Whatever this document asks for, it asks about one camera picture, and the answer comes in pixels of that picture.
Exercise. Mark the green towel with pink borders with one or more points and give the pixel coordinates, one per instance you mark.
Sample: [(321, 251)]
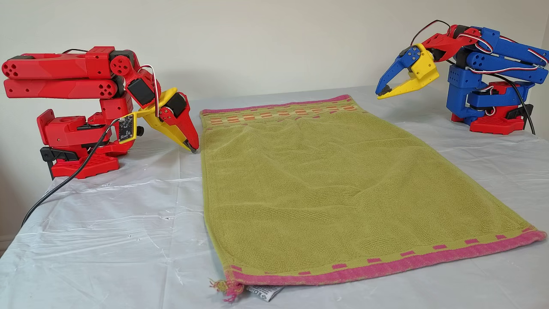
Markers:
[(334, 180)]

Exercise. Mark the white plastic table cover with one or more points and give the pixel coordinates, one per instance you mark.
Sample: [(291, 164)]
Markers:
[(107, 240)]

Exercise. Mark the red arm's gripper camera board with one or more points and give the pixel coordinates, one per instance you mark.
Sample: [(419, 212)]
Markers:
[(127, 128)]

